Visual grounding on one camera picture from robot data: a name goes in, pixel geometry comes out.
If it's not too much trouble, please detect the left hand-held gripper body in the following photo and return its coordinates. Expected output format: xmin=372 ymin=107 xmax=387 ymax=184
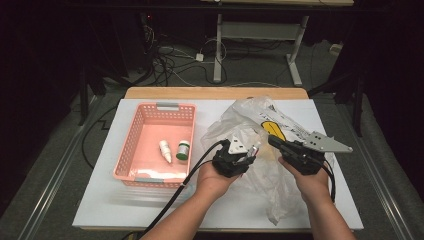
xmin=211 ymin=134 xmax=254 ymax=179

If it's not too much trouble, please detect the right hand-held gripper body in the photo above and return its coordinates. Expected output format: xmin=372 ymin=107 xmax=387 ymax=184
xmin=279 ymin=130 xmax=354 ymax=176

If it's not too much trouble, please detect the clear plastic bag yellow smiley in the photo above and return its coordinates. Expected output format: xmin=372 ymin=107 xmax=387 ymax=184
xmin=200 ymin=95 xmax=334 ymax=226

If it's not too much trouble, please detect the small white bottle green cap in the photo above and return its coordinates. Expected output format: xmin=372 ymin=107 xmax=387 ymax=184
xmin=175 ymin=139 xmax=191 ymax=161

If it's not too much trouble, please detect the white dropper bottle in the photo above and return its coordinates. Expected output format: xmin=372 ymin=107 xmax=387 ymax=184
xmin=158 ymin=139 xmax=173 ymax=164

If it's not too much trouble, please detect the pink perforated plastic basket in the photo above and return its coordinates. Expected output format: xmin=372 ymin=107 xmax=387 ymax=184
xmin=112 ymin=101 xmax=197 ymax=189

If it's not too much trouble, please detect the person's left hand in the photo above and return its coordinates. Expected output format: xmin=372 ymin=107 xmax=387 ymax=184
xmin=196 ymin=161 xmax=249 ymax=201

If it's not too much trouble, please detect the person's right hand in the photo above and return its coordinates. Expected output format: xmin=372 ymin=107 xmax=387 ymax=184
xmin=278 ymin=156 xmax=331 ymax=204

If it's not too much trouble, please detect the black metal stand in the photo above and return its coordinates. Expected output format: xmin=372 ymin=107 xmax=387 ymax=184
xmin=308 ymin=71 xmax=364 ymax=138
xmin=78 ymin=66 xmax=108 ymax=127

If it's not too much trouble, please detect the white board table cover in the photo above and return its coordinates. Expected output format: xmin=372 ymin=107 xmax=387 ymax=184
xmin=72 ymin=98 xmax=364 ymax=231

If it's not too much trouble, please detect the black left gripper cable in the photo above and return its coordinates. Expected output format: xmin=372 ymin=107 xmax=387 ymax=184
xmin=121 ymin=139 xmax=228 ymax=240

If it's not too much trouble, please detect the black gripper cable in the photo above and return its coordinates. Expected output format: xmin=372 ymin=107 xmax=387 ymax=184
xmin=321 ymin=159 xmax=337 ymax=204
xmin=121 ymin=139 xmax=228 ymax=240

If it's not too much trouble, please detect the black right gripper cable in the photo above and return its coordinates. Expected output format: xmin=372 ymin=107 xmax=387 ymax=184
xmin=321 ymin=159 xmax=337 ymax=204

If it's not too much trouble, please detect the metal floor rail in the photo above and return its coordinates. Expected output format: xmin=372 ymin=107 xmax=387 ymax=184
xmin=336 ymin=99 xmax=418 ymax=240
xmin=16 ymin=96 xmax=101 ymax=240

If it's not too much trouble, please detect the white metal-frame desk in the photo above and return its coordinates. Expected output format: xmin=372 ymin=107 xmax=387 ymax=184
xmin=199 ymin=0 xmax=354 ymax=87

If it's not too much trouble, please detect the tangle of floor cables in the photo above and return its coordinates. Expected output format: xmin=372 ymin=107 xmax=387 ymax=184
xmin=141 ymin=24 xmax=234 ymax=88

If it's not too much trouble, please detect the black floor cable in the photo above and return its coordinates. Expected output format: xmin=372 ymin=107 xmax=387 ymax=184
xmin=81 ymin=104 xmax=119 ymax=169

